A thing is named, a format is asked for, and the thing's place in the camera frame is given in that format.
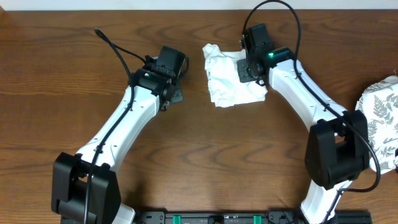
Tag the black mounting rail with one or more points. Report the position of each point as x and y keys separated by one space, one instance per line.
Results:
x=272 y=217

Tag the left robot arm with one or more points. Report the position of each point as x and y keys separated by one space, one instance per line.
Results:
x=85 y=185

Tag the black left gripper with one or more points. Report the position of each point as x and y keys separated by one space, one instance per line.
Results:
x=177 y=95

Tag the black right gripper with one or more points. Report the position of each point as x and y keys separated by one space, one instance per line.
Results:
x=243 y=77

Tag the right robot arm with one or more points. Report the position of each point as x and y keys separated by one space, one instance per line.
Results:
x=335 y=156

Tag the fern print fabric container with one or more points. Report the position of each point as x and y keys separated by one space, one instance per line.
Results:
x=379 y=105

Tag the white printed t-shirt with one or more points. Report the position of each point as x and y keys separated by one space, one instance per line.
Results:
x=224 y=85

